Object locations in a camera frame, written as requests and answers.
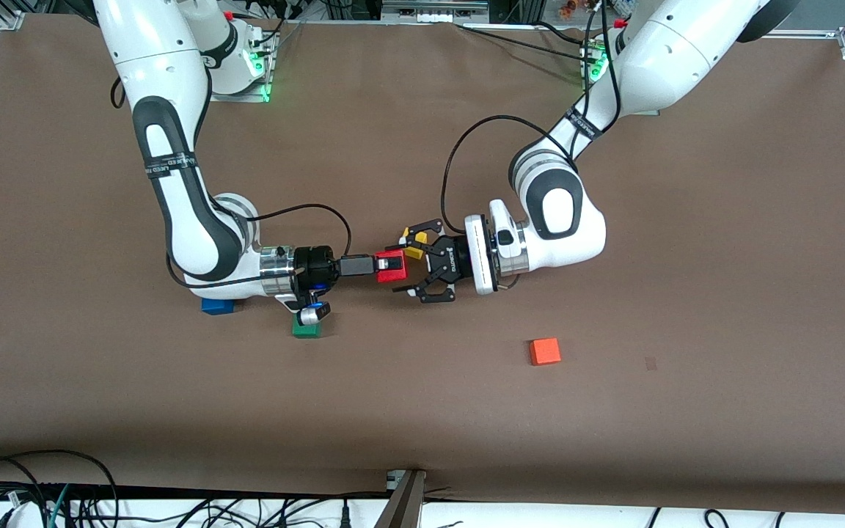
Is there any teal cable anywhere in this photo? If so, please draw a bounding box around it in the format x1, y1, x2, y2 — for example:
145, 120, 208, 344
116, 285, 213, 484
47, 484, 71, 528

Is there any grey power strip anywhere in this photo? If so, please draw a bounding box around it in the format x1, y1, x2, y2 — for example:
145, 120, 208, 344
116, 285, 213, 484
382, 0, 489, 23

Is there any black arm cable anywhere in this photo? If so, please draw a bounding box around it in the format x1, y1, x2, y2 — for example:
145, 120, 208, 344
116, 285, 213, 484
441, 0, 621, 235
111, 73, 354, 288

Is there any black looping floor cable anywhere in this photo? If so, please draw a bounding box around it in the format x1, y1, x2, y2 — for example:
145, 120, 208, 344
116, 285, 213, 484
0, 450, 119, 528

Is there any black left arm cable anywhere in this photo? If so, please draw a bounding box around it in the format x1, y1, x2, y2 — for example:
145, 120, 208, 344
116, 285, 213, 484
441, 0, 621, 235

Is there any orange cube block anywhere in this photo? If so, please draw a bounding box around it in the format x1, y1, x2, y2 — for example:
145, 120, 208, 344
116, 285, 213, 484
529, 337, 562, 366

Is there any short black table cable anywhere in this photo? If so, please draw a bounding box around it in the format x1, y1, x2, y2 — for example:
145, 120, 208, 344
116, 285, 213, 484
536, 21, 589, 46

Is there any red cube block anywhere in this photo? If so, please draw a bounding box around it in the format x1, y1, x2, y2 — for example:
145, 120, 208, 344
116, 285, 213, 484
374, 249, 409, 285

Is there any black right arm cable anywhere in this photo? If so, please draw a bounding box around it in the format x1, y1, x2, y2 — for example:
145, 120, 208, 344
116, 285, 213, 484
111, 73, 354, 288

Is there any grey metal post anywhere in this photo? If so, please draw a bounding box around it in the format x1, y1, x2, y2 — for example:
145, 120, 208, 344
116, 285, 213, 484
375, 469, 427, 528

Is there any long black table cable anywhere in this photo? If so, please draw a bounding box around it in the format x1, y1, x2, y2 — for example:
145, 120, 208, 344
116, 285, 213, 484
456, 24, 590, 65

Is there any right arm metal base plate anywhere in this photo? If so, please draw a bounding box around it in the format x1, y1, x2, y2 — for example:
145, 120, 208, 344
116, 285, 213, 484
210, 33, 277, 103

